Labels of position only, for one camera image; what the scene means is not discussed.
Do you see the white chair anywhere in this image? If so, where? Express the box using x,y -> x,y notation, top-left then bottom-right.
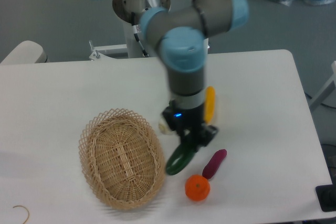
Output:
1,40 -> 50,66

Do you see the orange tangerine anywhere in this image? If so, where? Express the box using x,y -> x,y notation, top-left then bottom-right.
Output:
185,174 -> 211,201

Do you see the green bok choy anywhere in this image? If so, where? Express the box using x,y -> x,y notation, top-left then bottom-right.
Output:
158,117 -> 174,135

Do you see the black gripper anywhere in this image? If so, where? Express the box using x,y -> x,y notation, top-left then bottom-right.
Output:
162,100 -> 218,152

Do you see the yellow squash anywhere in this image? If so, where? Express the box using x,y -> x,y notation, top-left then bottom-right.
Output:
204,86 -> 216,124

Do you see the tan rubber band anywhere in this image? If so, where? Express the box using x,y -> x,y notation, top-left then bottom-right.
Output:
12,205 -> 30,224

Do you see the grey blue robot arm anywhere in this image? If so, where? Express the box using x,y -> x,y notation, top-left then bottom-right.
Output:
124,0 -> 249,151

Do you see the white table leg frame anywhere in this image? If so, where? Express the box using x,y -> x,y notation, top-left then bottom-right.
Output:
308,61 -> 335,112

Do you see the purple sweet potato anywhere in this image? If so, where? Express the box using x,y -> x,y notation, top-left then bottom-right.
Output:
202,149 -> 227,180

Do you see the woven wicker basket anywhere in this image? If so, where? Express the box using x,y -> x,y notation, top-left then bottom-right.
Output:
79,108 -> 165,210

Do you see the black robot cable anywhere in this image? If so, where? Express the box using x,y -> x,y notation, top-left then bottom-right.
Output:
130,12 -> 149,58

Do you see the black device at edge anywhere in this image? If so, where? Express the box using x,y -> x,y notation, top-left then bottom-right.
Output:
316,184 -> 335,212

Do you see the green cucumber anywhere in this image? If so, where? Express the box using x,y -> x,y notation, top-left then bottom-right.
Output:
165,143 -> 196,176

